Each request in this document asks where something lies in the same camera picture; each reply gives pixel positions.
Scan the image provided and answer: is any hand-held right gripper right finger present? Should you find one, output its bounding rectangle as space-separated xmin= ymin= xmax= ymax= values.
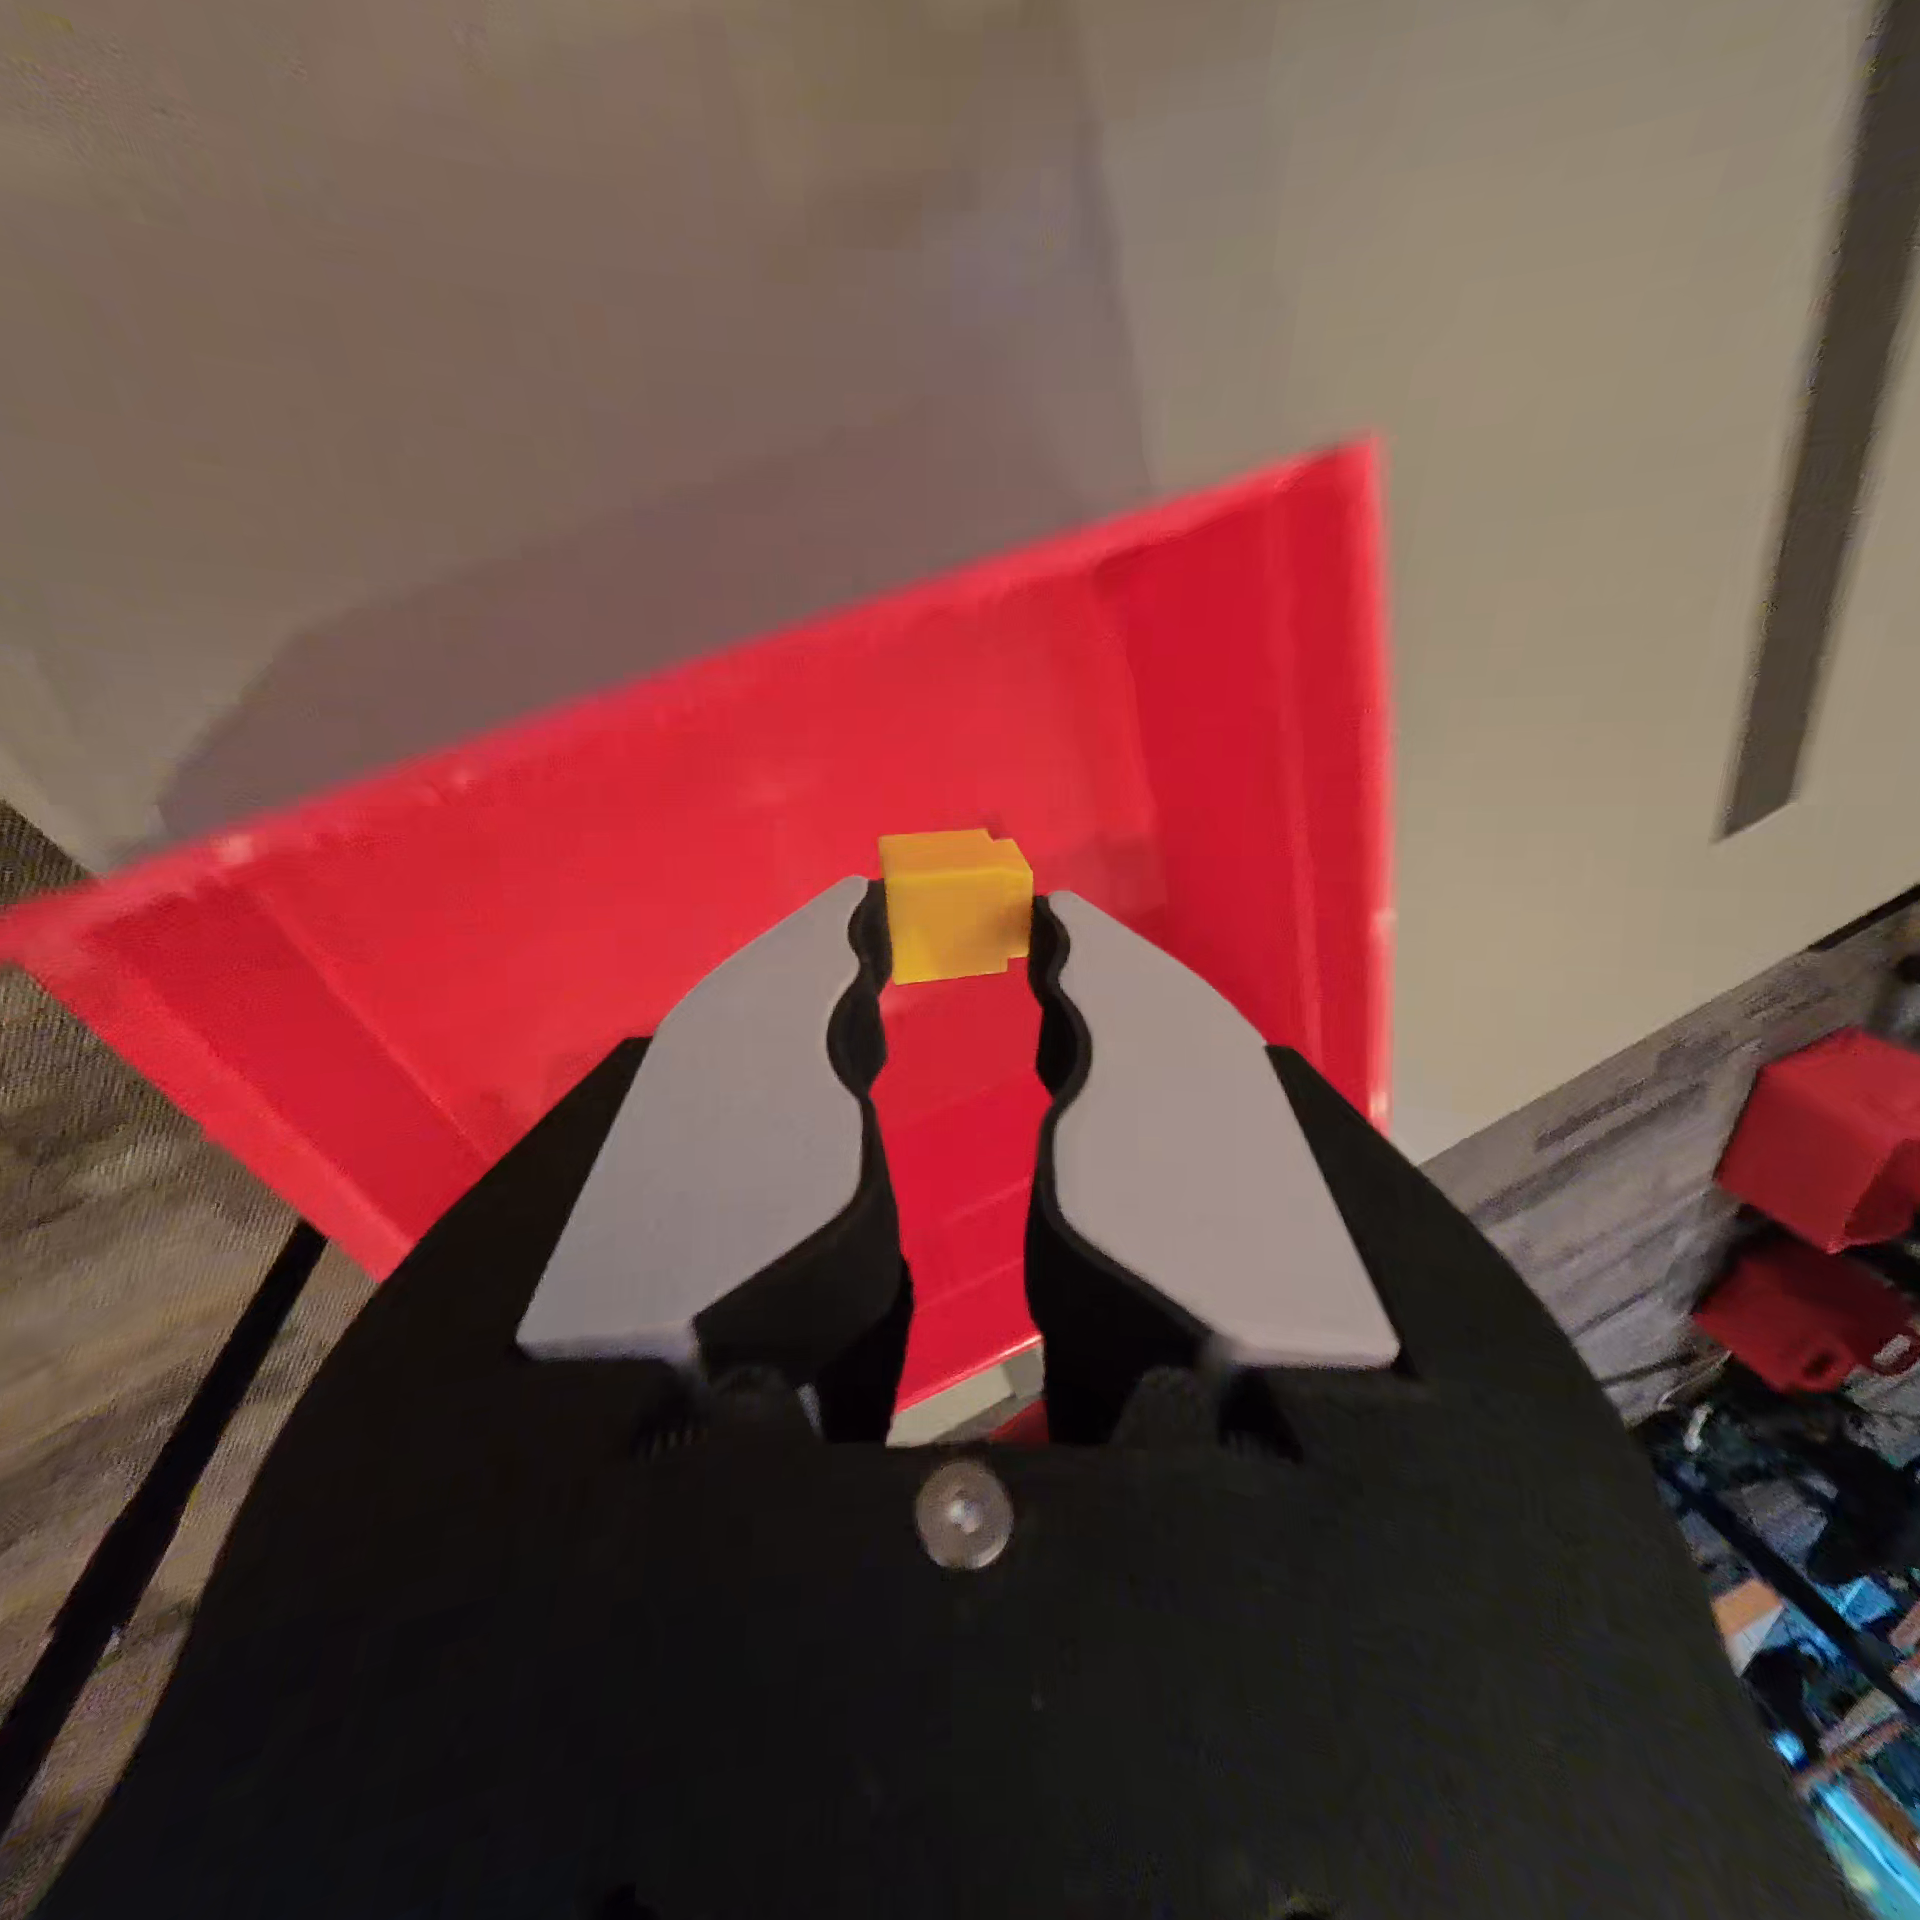
xmin=1023 ymin=889 xmax=1403 ymax=1449

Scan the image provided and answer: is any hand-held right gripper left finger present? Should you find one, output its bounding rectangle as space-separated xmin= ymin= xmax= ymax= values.
xmin=513 ymin=873 xmax=915 ymax=1445

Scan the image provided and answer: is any red plastic bin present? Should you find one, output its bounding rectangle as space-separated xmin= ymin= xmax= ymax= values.
xmin=0 ymin=434 xmax=1390 ymax=1449

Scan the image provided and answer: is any small yellow block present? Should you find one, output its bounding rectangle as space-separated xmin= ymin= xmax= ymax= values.
xmin=877 ymin=828 xmax=1039 ymax=988

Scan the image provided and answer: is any red fabric basket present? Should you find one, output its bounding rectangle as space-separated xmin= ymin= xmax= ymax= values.
xmin=1691 ymin=1237 xmax=1920 ymax=1394
xmin=1715 ymin=1027 xmax=1920 ymax=1256

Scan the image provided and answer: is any black metal bar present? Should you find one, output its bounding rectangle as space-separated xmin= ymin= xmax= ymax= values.
xmin=0 ymin=1224 xmax=328 ymax=1741

